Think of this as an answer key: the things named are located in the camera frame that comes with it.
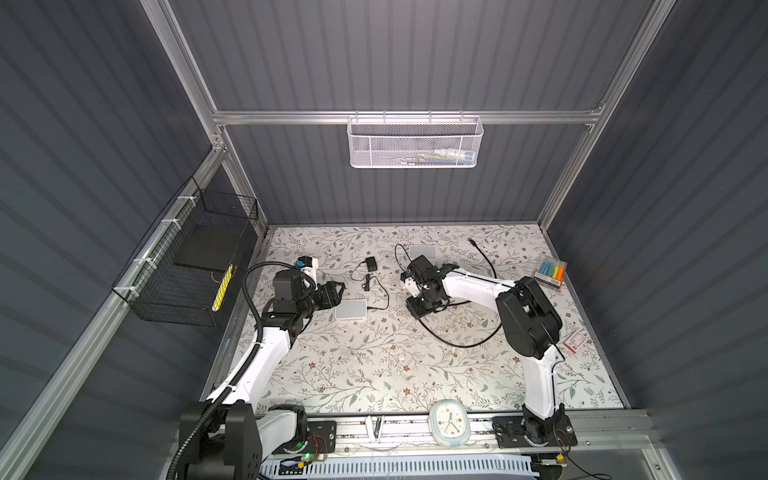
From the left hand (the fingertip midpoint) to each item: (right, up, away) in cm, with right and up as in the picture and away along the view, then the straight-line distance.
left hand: (335, 286), depth 84 cm
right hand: (+24, -10, +12) cm, 29 cm away
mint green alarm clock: (+31, -33, -11) cm, 46 cm away
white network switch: (+31, +10, +26) cm, 42 cm away
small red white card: (+72, -17, +4) cm, 74 cm away
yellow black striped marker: (-24, +1, -15) cm, 28 cm away
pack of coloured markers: (+73, +3, +21) cm, 76 cm away
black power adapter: (+9, +6, +24) cm, 26 cm away
